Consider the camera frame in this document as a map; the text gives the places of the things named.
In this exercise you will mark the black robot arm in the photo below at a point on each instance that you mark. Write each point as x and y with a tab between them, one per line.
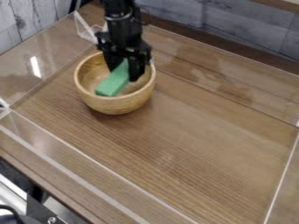
116	6

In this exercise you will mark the black metal table bracket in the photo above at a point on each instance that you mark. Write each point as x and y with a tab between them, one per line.
36	209

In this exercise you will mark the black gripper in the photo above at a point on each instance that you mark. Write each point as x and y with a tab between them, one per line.
121	42

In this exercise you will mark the clear acrylic corner bracket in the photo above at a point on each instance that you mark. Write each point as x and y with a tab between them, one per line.
85	31

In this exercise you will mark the wooden bowl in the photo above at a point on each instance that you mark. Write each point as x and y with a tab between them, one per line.
90	72

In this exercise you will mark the green rectangular block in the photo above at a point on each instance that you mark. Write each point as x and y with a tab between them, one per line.
111	86

